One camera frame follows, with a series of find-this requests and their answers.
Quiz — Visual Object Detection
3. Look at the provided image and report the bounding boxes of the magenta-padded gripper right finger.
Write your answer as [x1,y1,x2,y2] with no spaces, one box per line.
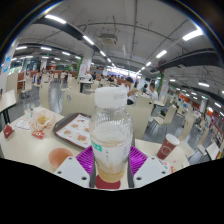
[128,145,172,189]

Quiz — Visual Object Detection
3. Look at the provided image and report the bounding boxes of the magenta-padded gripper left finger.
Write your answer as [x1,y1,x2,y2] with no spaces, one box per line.
[54,145,98,189]

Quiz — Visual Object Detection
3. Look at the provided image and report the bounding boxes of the clear white-capped drink bottle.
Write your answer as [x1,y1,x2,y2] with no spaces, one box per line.
[89,86,134,184]

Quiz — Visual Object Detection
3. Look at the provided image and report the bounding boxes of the yellow mug with pink inside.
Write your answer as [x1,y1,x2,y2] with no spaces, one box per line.
[48,147,74,170]

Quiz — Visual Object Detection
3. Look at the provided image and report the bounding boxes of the colourful printed sticker sheet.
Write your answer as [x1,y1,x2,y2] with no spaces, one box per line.
[159,158,184,174]

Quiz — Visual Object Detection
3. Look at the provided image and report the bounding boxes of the red paper cup with lid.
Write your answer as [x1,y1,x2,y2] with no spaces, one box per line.
[156,133,181,161]

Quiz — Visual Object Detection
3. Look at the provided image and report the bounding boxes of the dark food tray with paper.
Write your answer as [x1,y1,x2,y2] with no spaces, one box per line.
[52,112,93,150]

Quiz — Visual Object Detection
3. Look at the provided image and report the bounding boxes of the small red sauce packet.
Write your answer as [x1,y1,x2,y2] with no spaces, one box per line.
[31,129,46,140]

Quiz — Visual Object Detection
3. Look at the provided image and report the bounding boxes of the beige canteen chairs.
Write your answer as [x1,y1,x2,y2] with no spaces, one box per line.
[6,71,221,161]

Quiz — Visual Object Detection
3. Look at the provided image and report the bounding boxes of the clear plastic bag with food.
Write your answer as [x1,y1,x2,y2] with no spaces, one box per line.
[29,111,56,132]

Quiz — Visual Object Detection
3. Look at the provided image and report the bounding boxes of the person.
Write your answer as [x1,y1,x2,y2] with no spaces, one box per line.
[146,82,159,101]
[121,76,138,106]

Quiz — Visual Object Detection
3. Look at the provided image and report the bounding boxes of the white paper receipt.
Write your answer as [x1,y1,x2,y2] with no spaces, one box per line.
[14,118,32,131]

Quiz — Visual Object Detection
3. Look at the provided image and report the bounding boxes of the small dark red pouch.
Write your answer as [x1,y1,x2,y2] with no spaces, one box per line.
[2,123,15,140]

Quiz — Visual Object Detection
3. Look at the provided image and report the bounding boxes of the ceiling air conditioner unit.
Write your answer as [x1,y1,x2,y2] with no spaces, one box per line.
[98,32,118,46]

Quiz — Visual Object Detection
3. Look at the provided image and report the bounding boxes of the ceiling lights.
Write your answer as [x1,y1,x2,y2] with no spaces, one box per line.
[13,13,224,114]

